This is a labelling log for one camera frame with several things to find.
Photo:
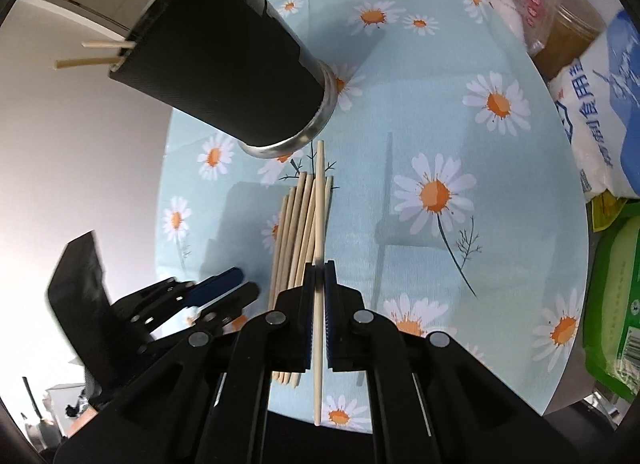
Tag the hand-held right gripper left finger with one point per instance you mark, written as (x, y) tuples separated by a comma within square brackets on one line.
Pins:
[(312, 316)]

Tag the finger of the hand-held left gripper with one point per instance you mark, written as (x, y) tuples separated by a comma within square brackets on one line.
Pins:
[(220, 281), (240, 296)]

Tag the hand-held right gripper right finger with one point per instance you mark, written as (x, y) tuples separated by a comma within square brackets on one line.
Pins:
[(330, 316)]

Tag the bunch of wooden chopsticks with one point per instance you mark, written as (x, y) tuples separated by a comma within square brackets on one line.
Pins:
[(295, 224)]

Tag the single wooden chopstick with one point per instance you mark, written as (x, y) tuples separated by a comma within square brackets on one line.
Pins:
[(319, 204), (87, 62), (107, 45)]

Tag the black cylindrical utensil holder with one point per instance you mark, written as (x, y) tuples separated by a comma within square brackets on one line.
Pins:
[(225, 54)]

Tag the daisy print blue tablecloth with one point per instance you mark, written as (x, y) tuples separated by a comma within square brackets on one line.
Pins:
[(450, 144)]

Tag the green plastic packet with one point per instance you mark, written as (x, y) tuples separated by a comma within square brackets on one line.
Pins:
[(617, 304)]

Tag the yellow green packet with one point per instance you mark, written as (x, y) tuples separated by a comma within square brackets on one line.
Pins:
[(607, 211)]

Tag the white and blue salt bag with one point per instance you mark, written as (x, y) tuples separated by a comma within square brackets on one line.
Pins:
[(600, 119)]

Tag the jar with brown contents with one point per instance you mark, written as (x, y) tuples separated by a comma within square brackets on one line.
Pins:
[(572, 39)]

